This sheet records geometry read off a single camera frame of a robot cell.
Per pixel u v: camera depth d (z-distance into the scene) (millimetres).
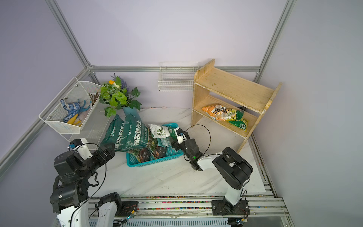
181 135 732
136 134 768
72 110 717
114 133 743
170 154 951
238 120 797
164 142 879
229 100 683
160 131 839
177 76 1077
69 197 400
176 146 781
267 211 734
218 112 800
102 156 554
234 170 477
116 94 785
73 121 714
